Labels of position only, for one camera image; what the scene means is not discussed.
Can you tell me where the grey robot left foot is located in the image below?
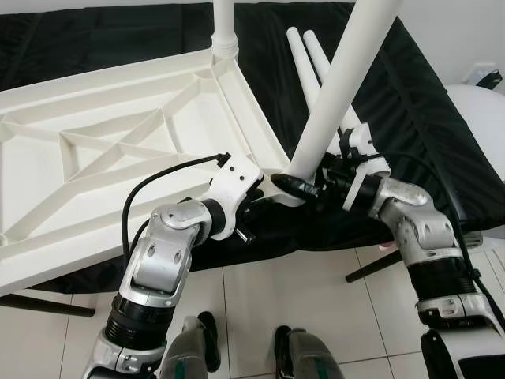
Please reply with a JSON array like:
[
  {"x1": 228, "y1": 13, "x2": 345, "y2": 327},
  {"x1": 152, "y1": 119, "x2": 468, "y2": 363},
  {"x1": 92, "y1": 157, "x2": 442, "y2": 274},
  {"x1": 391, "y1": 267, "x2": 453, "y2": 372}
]
[{"x1": 162, "y1": 312, "x2": 222, "y2": 379}]

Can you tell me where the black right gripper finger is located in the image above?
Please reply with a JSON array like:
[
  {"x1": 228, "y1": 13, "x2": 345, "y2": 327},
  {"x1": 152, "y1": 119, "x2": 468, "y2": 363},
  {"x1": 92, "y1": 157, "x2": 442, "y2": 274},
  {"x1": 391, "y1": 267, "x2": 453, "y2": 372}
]
[{"x1": 271, "y1": 174, "x2": 323, "y2": 199}]

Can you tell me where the white dome appliance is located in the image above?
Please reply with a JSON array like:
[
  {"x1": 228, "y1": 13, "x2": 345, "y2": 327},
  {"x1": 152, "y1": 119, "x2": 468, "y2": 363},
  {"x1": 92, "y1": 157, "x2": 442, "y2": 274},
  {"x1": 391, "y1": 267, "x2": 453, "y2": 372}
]
[{"x1": 446, "y1": 83, "x2": 505, "y2": 246}]

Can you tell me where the grey robot right foot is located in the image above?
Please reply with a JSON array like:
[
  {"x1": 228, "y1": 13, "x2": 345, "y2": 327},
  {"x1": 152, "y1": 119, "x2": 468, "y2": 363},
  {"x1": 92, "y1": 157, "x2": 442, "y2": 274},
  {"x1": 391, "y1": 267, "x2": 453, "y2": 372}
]
[{"x1": 274, "y1": 325, "x2": 340, "y2": 379}]

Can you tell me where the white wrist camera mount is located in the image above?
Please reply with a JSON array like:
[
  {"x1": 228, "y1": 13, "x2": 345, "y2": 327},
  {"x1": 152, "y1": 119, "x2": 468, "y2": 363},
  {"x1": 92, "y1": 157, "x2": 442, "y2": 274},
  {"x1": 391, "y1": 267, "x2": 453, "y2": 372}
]
[
  {"x1": 207, "y1": 154, "x2": 265, "y2": 242},
  {"x1": 339, "y1": 126, "x2": 391, "y2": 210}
]

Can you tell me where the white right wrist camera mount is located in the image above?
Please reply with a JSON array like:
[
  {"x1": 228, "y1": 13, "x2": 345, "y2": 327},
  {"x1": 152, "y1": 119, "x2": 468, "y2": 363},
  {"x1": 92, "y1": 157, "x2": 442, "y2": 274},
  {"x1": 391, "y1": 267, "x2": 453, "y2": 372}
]
[{"x1": 339, "y1": 126, "x2": 391, "y2": 210}]

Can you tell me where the wall socket with black plug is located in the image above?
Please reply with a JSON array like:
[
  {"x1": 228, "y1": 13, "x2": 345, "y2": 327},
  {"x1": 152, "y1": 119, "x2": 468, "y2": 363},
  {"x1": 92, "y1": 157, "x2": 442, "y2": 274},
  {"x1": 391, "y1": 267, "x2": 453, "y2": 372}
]
[{"x1": 466, "y1": 65, "x2": 504, "y2": 89}]

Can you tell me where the black cloth table cover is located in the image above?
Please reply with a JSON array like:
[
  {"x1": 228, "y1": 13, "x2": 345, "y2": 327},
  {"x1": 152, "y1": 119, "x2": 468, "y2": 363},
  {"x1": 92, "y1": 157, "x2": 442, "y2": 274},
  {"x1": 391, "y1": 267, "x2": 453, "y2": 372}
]
[{"x1": 0, "y1": 0, "x2": 505, "y2": 293}]

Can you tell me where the grey robot foot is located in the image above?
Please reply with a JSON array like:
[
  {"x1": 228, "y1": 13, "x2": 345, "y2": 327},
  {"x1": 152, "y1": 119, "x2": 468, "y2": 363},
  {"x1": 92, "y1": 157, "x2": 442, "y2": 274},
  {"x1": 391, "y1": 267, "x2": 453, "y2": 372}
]
[
  {"x1": 162, "y1": 312, "x2": 222, "y2": 379},
  {"x1": 274, "y1": 325, "x2": 340, "y2": 379}
]

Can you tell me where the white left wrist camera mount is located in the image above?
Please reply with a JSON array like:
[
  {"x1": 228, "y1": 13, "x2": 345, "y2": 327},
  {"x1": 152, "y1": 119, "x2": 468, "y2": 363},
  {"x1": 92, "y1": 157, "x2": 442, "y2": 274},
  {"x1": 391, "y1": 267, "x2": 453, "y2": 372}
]
[{"x1": 207, "y1": 154, "x2": 265, "y2": 242}]

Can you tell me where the white plastic children table top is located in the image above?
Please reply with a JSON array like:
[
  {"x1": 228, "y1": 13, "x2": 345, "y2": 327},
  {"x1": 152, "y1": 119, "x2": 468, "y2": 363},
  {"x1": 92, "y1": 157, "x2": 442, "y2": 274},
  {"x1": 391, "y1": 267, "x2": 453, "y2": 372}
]
[{"x1": 0, "y1": 49, "x2": 305, "y2": 297}]

